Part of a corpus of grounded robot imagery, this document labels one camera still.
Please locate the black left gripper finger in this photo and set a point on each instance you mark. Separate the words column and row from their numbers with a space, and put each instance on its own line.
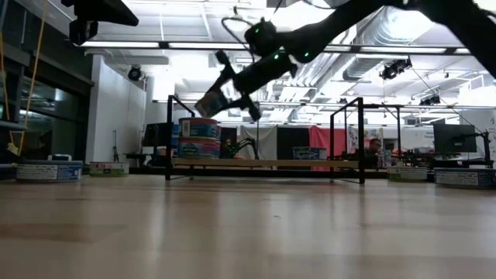
column 112, row 5
column 100, row 15

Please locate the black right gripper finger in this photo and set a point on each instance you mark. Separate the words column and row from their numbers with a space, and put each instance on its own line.
column 252, row 108
column 226, row 66

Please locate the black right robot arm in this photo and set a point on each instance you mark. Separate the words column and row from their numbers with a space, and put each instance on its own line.
column 445, row 19

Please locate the silver-lid seafood can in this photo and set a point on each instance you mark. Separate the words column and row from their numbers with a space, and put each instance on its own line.
column 310, row 153

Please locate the long ceiling light strip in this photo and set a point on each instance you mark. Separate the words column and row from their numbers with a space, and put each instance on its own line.
column 116, row 44

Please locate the black partition panel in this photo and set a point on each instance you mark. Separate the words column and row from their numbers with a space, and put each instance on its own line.
column 229, row 132
column 292, row 136

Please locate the white hanging cloth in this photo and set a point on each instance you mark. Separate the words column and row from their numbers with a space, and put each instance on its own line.
column 267, row 139

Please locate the black round spotlight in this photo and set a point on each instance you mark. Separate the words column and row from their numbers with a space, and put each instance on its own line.
column 134, row 73

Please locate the black computer monitor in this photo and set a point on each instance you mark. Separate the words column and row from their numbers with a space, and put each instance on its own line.
column 454, row 138
column 157, row 135

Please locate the colourful poster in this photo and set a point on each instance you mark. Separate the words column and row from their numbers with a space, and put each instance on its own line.
column 354, row 135

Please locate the small white background box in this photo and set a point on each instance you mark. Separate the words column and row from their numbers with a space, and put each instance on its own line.
column 60, row 157

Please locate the person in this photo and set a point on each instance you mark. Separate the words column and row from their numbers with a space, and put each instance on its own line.
column 374, row 149

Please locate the pale yellow hanging tag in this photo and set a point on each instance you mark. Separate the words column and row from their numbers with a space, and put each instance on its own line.
column 12, row 149

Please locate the silver-lid can blue label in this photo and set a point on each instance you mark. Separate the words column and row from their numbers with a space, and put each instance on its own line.
column 48, row 172
column 461, row 178

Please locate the black ceiling camera cluster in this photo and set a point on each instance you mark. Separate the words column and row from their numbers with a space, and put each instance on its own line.
column 395, row 69
column 430, row 100

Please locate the black aluminium table frame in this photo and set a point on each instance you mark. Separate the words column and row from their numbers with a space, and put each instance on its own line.
column 377, row 175

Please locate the black background table frame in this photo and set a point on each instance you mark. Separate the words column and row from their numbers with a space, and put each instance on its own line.
column 398, row 128

